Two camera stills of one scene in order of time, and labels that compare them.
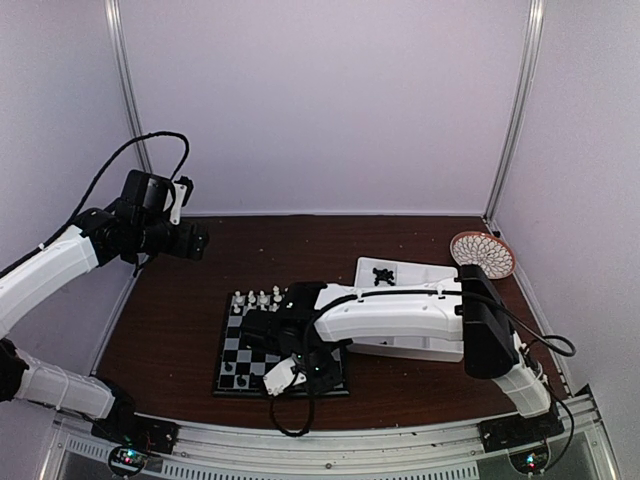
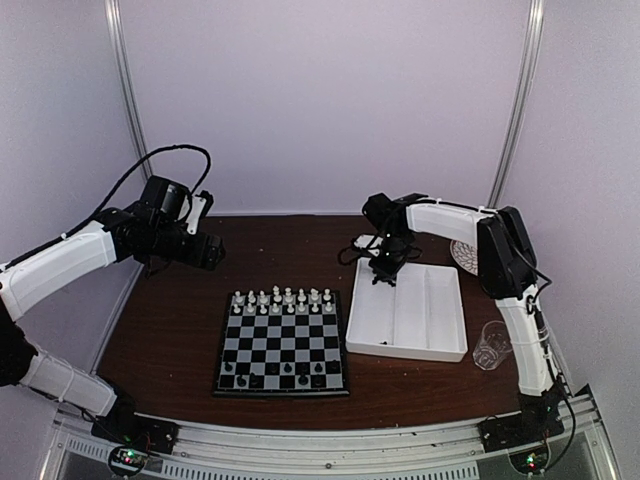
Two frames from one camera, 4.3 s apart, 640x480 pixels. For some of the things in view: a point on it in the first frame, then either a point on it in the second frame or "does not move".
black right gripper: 324,382 -> 376,263
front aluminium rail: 430,450 does not move
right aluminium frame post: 530,75 does not move
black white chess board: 241,369 does not move
